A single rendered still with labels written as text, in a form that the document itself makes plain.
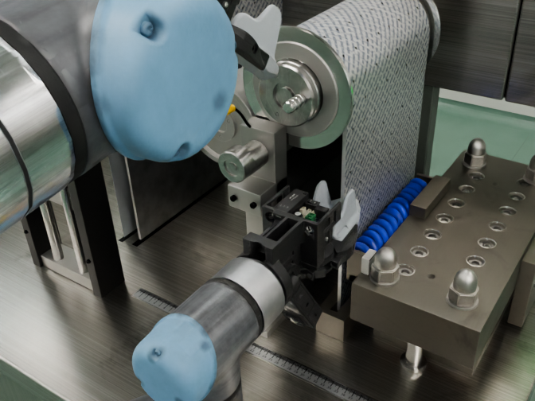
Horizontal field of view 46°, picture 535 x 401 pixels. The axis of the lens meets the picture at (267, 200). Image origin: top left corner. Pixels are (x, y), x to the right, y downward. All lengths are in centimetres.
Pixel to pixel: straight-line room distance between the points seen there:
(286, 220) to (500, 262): 31
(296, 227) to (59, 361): 42
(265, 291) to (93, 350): 37
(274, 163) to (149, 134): 52
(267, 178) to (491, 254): 31
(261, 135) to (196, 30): 51
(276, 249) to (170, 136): 39
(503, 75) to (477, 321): 39
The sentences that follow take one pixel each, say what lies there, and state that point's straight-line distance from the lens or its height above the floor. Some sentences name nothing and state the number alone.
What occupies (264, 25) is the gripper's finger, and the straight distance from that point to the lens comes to 57.
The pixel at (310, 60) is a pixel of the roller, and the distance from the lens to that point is 71.
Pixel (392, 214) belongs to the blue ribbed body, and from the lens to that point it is 90.
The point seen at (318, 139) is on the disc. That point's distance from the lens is 75.
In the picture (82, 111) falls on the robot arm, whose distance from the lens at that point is 25.
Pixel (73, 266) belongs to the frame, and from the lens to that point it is 105.
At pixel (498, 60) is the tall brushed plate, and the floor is 120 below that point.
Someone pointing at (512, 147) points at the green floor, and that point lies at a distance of 340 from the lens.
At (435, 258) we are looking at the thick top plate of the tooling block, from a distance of 84.
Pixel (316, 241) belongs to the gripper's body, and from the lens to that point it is 67.
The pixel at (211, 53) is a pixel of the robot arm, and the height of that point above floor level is 145.
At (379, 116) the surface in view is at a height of 119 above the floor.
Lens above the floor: 154
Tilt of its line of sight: 33 degrees down
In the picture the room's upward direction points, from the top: 2 degrees counter-clockwise
